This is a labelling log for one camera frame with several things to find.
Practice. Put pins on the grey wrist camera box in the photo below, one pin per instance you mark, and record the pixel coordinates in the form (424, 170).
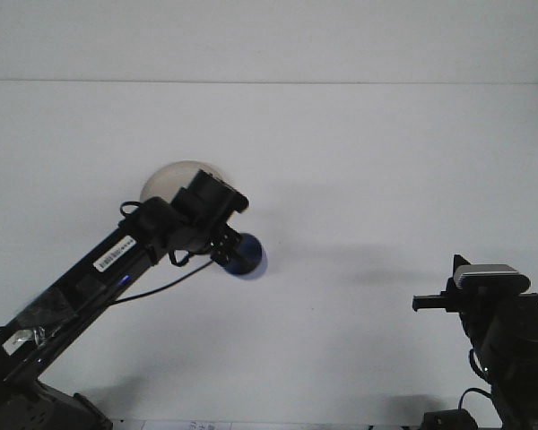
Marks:
(493, 275)

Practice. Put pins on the pale round plate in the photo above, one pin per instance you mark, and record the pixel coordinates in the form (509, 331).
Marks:
(166, 183)

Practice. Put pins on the pale blue cup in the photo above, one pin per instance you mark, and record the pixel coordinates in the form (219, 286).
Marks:
(253, 257)

